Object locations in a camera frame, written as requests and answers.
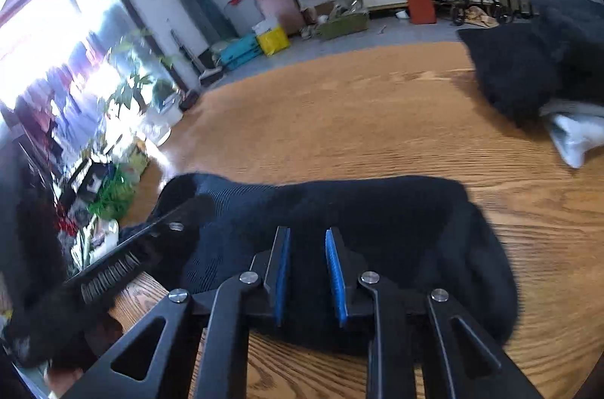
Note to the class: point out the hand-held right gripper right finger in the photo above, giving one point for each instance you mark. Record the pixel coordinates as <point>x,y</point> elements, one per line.
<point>336,281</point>

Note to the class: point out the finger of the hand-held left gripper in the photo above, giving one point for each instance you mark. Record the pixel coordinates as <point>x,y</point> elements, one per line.
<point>174,222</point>

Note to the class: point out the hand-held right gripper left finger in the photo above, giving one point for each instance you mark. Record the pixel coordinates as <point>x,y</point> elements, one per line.
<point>281,281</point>

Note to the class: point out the dark white-striped knit sweater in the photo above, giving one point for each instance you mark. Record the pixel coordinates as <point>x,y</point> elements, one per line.
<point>401,229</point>

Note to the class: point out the person's left forearm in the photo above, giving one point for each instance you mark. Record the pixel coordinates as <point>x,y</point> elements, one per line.
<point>52,323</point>

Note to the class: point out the pile of dark clothes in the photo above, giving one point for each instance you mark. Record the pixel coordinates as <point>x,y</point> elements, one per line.
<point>528,54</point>

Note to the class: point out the person's left hand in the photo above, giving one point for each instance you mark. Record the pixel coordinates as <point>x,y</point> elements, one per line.
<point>63,373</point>

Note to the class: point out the white paper napkin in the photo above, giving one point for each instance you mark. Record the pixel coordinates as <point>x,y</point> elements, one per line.
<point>101,241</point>

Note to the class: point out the red berry branches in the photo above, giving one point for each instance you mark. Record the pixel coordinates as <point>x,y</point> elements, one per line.
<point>66,222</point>

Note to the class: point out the black open box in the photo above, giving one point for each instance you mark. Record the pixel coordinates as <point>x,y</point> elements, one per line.
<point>92,182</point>

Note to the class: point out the white plant pot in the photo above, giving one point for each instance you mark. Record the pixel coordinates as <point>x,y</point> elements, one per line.
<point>163,118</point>

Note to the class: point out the green leafy potted plant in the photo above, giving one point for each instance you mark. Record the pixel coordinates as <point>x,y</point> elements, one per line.
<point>132,87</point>

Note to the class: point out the white floor mop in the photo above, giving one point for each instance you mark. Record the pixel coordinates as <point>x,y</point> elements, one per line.
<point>200,66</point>

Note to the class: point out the teal flat boxes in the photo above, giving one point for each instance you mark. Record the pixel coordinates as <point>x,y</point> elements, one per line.
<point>240,52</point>

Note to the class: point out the yellow shopping bag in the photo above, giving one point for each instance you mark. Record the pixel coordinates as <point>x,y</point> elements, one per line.
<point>272,40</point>

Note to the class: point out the sliding glass door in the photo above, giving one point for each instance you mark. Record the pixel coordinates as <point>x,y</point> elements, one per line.
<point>61,40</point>

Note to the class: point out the pink suitcase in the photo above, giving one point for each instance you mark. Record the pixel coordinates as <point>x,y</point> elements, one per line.
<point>278,9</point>

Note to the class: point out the green cardboard box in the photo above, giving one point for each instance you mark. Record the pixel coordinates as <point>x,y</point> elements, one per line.
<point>344,27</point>

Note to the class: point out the white cloth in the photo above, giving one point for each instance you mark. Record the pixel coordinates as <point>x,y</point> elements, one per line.
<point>578,132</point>

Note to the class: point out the orange paper bag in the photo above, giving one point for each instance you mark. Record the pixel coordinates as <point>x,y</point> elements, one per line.
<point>421,7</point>

